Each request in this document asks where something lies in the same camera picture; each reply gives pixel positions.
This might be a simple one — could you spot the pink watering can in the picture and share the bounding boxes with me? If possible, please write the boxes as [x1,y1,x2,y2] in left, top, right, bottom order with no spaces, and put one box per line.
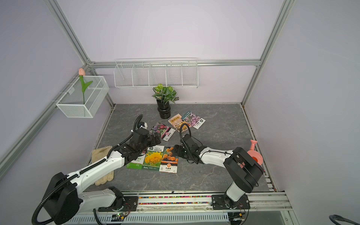
[247,140,263,165]

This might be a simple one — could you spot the green artificial plant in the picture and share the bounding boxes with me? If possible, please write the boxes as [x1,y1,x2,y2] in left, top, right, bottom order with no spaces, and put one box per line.
[152,83,179,105]

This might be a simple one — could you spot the yellow marigold seed packet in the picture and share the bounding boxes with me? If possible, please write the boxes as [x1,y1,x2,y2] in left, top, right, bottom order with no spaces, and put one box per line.
[142,145,165,172]

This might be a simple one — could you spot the pink zinnia seed packet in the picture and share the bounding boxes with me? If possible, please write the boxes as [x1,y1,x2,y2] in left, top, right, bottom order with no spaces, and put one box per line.
[150,123,176,141]

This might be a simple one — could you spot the pink shop seed packet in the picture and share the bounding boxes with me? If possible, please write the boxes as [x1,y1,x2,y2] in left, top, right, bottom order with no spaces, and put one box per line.
[168,113,191,132]

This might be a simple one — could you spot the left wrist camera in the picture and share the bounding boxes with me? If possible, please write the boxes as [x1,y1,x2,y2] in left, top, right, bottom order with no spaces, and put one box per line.
[138,121,148,129]

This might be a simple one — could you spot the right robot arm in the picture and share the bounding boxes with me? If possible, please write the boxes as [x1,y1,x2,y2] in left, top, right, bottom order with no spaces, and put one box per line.
[174,134,264,209]

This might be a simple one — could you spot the aluminium front rail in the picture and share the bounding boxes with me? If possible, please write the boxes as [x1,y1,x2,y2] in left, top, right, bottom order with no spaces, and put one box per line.
[56,192,293,216]

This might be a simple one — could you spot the black cable corner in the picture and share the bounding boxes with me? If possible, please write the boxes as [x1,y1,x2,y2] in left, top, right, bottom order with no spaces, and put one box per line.
[329,215,360,225]

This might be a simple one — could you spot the white wire wall shelf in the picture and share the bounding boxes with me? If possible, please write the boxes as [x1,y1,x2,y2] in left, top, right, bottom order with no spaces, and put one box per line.
[113,58,199,89]

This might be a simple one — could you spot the purple flower seed packet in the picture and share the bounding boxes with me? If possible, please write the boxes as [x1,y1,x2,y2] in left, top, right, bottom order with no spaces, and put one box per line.
[181,111,206,129]

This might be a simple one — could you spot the green seed packet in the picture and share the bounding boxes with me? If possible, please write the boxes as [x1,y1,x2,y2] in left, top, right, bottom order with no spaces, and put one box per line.
[126,154,146,170]

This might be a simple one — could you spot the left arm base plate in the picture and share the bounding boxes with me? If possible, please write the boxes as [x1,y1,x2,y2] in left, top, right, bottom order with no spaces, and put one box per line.
[98,196,139,212]

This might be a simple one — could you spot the black vase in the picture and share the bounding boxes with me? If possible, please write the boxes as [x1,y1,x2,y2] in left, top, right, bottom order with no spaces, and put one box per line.
[157,100,171,119]

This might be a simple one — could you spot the pink artificial tulip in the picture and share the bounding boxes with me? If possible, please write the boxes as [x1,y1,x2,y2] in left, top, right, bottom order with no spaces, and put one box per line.
[78,68,93,105]

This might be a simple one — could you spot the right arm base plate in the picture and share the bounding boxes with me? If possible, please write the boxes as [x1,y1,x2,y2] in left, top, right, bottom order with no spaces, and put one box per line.
[211,194,250,210]

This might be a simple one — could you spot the orange marigold seed packet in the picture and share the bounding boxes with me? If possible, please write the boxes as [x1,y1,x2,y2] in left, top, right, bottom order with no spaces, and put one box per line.
[159,146,178,173]

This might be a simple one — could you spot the beige work glove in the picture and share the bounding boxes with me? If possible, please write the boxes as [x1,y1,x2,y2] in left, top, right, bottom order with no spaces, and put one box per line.
[91,146,114,186]

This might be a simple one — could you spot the white mesh basket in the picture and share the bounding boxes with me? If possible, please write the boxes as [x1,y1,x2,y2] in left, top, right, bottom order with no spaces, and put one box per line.
[56,76,109,118]

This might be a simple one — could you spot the white vent grille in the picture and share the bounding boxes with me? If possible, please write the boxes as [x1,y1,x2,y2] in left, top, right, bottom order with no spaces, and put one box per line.
[63,212,230,225]

